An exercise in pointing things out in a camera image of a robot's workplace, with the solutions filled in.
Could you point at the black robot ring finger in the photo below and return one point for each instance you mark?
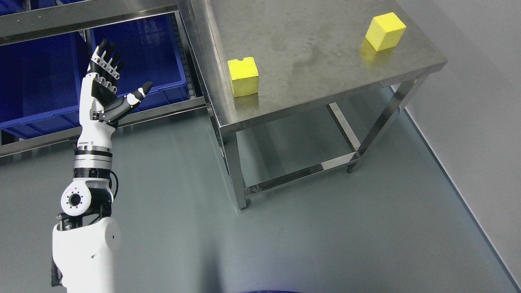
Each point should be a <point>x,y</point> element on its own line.
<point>105,55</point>

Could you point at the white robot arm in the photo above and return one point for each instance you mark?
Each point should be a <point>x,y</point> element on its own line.
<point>86,238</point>

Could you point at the yellow foam block far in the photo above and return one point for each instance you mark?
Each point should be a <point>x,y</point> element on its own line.
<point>385,31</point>

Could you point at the stainless steel table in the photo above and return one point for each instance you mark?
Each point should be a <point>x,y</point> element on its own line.
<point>309,54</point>

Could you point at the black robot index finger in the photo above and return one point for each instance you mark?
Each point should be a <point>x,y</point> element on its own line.
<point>117,68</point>

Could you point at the yellow foam block notched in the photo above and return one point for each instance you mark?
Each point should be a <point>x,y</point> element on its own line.
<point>244,76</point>

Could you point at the blue plastic bin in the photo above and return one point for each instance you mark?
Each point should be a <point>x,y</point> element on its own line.
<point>150,51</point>
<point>40,84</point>

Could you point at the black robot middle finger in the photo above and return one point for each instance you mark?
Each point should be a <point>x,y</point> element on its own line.
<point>112,57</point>

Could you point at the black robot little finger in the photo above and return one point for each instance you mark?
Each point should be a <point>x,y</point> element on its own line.
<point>94,61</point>

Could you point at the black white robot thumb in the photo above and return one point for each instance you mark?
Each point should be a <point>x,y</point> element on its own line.
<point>135,98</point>

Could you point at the steel shelf rack left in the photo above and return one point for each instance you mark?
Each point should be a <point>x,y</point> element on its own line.
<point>56,20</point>

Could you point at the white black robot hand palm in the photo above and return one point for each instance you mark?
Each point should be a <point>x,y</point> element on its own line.
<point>93,130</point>

